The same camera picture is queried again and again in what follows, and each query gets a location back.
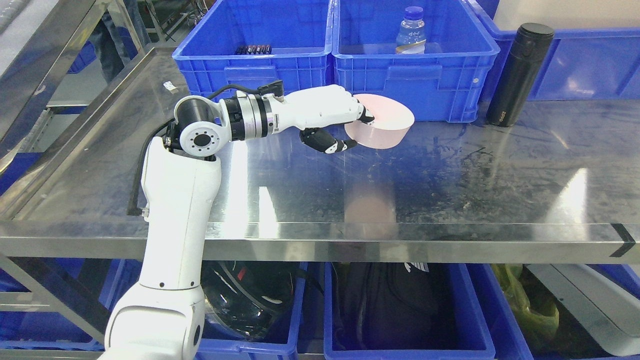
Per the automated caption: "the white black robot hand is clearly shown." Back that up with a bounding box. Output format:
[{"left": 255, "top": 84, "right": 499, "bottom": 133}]
[{"left": 263, "top": 84, "right": 375, "bottom": 154}]

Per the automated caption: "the pink plastic bowl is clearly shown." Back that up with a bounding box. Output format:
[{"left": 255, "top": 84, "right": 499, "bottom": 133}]
[{"left": 344, "top": 93, "right": 415, "bottom": 150}]

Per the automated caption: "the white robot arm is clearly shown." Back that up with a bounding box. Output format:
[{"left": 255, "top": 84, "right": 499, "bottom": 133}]
[{"left": 100, "top": 80, "right": 284, "bottom": 360}]

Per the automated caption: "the blue crate left on shelf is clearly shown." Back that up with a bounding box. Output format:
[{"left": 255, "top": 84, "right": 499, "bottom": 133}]
[{"left": 172, "top": 0, "right": 333, "bottom": 96}]

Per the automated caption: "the blue crate on shelf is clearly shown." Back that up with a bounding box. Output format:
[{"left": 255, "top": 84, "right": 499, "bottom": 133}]
[
  {"left": 172, "top": 0, "right": 333, "bottom": 96},
  {"left": 468, "top": 0, "right": 640, "bottom": 101},
  {"left": 331, "top": 0, "right": 499, "bottom": 123}
]

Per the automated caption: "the blue crate middle on shelf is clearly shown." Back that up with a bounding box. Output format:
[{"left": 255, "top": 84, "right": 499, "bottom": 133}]
[{"left": 331, "top": 0, "right": 499, "bottom": 123}]

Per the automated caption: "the lower blue crate middle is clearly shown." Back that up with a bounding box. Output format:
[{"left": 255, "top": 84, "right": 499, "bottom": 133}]
[{"left": 323, "top": 262, "right": 497, "bottom": 360}]

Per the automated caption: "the stainless steel shelf rack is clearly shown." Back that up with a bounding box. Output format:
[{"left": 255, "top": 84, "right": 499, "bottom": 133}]
[{"left": 0, "top": 0, "right": 640, "bottom": 360}]

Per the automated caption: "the blue crate right on shelf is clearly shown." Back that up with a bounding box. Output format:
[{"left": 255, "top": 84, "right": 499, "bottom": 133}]
[{"left": 468, "top": 0, "right": 640, "bottom": 101}]

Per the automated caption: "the row of black batteries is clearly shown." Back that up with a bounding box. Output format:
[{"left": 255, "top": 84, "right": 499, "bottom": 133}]
[{"left": 235, "top": 44, "right": 272, "bottom": 56}]

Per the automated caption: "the clear water bottle blue cap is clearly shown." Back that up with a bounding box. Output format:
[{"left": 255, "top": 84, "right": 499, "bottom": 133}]
[{"left": 395, "top": 6, "right": 426, "bottom": 55}]

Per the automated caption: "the small white paper scrap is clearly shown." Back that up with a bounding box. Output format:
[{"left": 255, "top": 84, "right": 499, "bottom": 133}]
[{"left": 162, "top": 80, "right": 179, "bottom": 94}]

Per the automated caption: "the black bag in crate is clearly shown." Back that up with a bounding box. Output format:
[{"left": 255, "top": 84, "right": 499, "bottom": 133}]
[{"left": 331, "top": 262, "right": 458, "bottom": 351}]

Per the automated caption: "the black thermos flask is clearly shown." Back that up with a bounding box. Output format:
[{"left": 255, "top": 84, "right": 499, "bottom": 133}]
[{"left": 486, "top": 22, "right": 555, "bottom": 127}]

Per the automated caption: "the lower blue crate left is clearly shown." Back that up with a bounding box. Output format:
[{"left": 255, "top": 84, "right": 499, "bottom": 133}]
[{"left": 195, "top": 262, "right": 308, "bottom": 360}]

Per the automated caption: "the green plastic bag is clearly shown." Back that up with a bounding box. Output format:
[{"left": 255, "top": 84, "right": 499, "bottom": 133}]
[{"left": 490, "top": 263, "right": 560, "bottom": 347}]

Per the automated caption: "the white grey device box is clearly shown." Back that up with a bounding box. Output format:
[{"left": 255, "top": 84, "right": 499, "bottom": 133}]
[{"left": 526, "top": 264, "right": 640, "bottom": 357}]

